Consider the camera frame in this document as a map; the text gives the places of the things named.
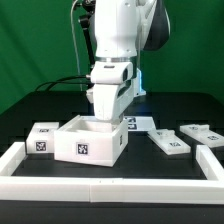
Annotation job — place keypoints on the white fiducial marker sheet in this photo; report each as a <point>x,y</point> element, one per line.
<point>140,123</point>

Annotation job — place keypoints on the white cabinet body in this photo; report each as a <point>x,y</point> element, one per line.
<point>88,141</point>

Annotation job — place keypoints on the white cabinet door panel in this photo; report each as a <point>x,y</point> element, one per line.
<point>203,134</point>
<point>168,142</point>

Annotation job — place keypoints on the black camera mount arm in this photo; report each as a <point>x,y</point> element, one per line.
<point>84,21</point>

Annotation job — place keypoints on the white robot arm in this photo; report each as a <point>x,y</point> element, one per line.
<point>122,29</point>

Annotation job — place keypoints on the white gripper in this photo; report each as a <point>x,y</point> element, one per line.
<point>113,89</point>

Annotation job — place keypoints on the small white tagged box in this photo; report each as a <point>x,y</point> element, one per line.
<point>41,138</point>

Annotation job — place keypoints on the white U-shaped fence frame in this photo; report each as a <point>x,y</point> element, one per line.
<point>207,191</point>

